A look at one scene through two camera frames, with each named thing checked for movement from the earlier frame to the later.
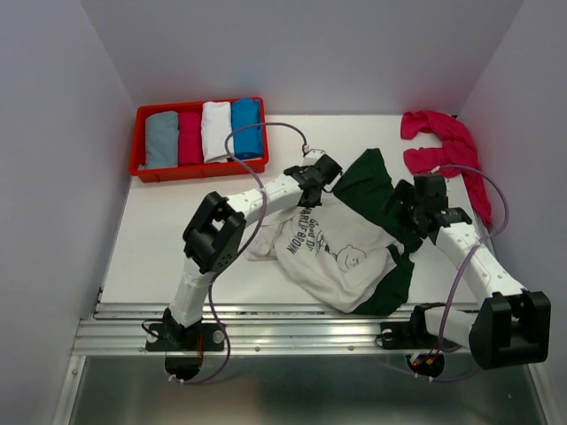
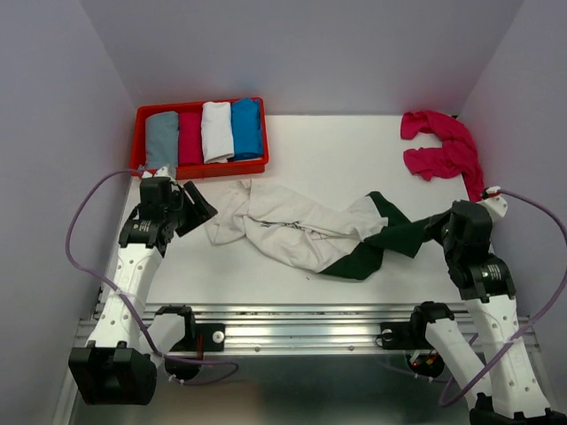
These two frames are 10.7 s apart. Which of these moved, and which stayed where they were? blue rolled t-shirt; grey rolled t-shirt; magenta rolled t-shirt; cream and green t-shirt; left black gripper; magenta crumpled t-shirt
Moved: left black gripper; cream and green t-shirt
Stayed: grey rolled t-shirt; blue rolled t-shirt; magenta crumpled t-shirt; magenta rolled t-shirt
